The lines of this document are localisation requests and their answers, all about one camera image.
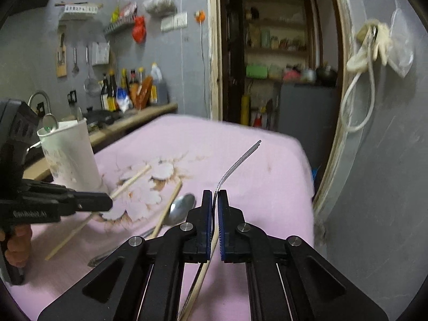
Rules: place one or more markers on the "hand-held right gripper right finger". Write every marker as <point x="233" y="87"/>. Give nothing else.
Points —
<point x="222" y="232"/>

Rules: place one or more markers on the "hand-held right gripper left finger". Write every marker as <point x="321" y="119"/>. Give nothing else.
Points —
<point x="208" y="229"/>

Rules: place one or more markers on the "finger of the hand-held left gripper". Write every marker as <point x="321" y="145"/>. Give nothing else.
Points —
<point x="90" y="202"/>

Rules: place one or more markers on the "silver spoon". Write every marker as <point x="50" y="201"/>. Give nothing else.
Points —
<point x="50" y="122"/>
<point x="182" y="207"/>

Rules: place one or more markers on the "wooden chopstick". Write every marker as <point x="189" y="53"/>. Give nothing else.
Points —
<point x="132" y="180"/>
<point x="202" y="274"/>
<point x="169" y="205"/>

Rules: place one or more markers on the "white utensil holder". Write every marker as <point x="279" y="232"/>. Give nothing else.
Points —
<point x="72" y="160"/>

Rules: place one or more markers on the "silver fork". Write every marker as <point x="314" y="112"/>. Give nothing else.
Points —
<point x="239" y="160"/>

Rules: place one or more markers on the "person's left hand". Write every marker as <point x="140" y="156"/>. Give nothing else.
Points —
<point x="20" y="245"/>

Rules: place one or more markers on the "metal faucet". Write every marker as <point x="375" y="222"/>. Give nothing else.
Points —
<point x="40" y="94"/>

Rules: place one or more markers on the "pink printed cloth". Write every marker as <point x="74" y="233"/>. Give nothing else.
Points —
<point x="254" y="180"/>

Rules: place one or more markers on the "wooden knife holder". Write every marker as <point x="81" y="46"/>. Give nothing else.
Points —
<point x="61" y="57"/>

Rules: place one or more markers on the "hanging metal strainer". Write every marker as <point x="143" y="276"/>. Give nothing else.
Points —
<point x="91" y="85"/>

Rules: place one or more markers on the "dark sauce bottle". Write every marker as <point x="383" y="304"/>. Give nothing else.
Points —
<point x="104" y="93"/>
<point x="112" y="93"/>

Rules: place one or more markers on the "blue white packet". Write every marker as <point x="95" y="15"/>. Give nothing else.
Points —
<point x="123" y="100"/>

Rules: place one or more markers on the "wooden counter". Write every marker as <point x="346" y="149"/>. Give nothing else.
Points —
<point x="157" y="108"/>

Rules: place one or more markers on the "orange snack packet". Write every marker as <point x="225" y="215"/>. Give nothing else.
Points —
<point x="143" y="93"/>

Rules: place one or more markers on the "yellow cap bottle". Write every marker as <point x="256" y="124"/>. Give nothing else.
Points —
<point x="124" y="78"/>
<point x="141" y="75"/>

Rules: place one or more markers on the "red cap bottle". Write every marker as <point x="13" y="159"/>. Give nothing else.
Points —
<point x="133" y="80"/>

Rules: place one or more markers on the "large oil bottle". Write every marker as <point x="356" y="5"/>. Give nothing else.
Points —
<point x="159" y="87"/>

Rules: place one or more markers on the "grey cabinet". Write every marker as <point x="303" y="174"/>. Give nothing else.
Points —
<point x="307" y="120"/>

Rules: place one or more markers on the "red plastic bag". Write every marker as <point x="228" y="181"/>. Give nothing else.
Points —
<point x="139" y="30"/>

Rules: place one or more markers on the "green box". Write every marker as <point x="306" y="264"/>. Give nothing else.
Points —
<point x="256" y="71"/>

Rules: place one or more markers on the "black pot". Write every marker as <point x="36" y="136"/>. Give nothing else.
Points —
<point x="327" y="75"/>

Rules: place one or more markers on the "wooden shelf unit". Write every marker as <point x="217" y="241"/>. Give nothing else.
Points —
<point x="277" y="50"/>

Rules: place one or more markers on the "clear plastic bag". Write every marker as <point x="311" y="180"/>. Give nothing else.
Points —
<point x="403" y="57"/>

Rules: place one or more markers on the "black wall socket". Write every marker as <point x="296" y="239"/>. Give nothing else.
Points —
<point x="72" y="97"/>

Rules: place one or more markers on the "white wall box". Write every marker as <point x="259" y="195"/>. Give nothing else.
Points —
<point x="100" y="53"/>

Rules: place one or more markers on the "white wall shelf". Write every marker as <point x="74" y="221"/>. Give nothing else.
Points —
<point x="80" y="9"/>

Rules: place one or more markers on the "metal wall rack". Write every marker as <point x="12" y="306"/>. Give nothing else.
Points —
<point x="120" y="26"/>

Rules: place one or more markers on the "wooden door frame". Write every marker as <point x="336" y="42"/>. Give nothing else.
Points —
<point x="214" y="57"/>

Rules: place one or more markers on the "white wall switch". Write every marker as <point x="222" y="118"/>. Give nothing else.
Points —
<point x="174" y="22"/>

